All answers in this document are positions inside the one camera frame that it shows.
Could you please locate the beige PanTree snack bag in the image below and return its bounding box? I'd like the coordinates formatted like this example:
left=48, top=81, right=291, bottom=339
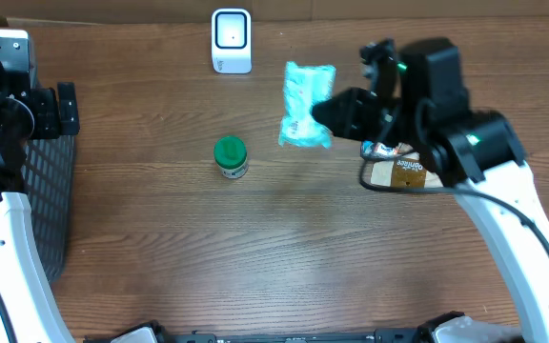
left=369, top=152, right=442, bottom=188

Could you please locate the green lid jar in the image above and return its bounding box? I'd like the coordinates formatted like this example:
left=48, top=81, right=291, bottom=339
left=213, top=135, right=249, bottom=179

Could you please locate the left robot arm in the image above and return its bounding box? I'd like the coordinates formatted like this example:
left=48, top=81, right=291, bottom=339
left=0, top=29, right=80, bottom=342

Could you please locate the grey plastic shopping basket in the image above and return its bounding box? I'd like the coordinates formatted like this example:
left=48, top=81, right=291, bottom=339
left=21, top=136, right=76, bottom=283

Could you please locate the white barcode scanner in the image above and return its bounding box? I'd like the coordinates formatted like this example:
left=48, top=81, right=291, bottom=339
left=211, top=8, right=252, bottom=74

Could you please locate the orange Kleenex tissue pack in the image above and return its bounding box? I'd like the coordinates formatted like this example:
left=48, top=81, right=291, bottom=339
left=359, top=141, right=413, bottom=160

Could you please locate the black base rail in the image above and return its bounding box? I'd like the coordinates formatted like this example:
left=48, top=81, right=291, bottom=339
left=83, top=312, right=523, bottom=343

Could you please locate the teal wet wipes pack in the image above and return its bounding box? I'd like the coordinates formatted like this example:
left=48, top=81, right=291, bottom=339
left=278, top=61, right=336, bottom=149

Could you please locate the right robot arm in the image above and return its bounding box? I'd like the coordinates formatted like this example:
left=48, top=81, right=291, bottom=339
left=312, top=37, right=549, bottom=342

